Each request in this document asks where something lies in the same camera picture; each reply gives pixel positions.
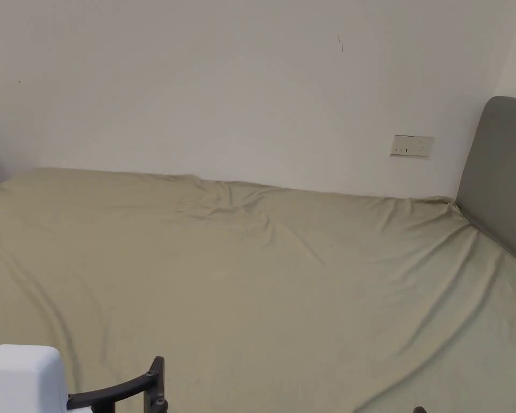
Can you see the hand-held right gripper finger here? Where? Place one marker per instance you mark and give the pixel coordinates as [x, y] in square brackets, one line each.
[419, 410]

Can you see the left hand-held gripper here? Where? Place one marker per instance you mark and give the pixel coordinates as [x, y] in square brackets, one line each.
[19, 378]

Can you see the bed with pale green sheet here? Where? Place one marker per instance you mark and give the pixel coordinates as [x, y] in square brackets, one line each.
[258, 279]

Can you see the grey padded headboard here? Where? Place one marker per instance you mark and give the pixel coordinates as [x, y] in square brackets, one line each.
[501, 180]

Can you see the white wall socket plate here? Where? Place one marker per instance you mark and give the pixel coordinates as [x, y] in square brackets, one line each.
[411, 146]

